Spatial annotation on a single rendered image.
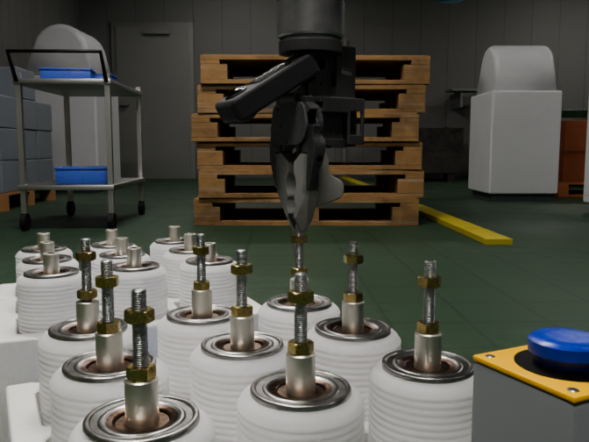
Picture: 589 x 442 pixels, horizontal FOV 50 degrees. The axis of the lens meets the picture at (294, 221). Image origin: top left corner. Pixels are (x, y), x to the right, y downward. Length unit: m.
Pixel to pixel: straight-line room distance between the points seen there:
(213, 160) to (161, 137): 5.63
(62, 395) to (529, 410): 0.34
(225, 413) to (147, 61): 8.82
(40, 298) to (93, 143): 5.48
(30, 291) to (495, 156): 4.74
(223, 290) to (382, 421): 0.50
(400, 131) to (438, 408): 3.09
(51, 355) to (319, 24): 0.43
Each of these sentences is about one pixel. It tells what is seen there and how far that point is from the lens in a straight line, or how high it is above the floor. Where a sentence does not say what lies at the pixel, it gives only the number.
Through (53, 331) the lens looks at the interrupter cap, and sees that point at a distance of 0.66.
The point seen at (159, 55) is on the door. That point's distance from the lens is 9.28.
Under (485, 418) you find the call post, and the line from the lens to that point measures 0.38.
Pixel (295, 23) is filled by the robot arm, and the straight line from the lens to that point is 0.70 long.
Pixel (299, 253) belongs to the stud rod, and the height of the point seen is 0.31.
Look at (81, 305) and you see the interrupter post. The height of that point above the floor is 0.28.
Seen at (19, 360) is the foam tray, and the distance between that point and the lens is 0.93.
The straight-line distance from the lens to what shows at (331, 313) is 0.72.
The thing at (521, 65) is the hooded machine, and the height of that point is 1.10.
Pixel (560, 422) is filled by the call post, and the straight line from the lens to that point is 0.35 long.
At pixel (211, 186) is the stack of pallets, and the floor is 0.22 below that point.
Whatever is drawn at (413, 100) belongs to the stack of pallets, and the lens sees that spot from 3.59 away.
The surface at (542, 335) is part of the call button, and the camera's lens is 0.37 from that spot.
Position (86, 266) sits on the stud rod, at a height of 0.32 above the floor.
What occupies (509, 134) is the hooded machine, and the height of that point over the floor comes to 0.54.
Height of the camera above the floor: 0.43
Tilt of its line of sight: 7 degrees down
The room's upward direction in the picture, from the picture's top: straight up
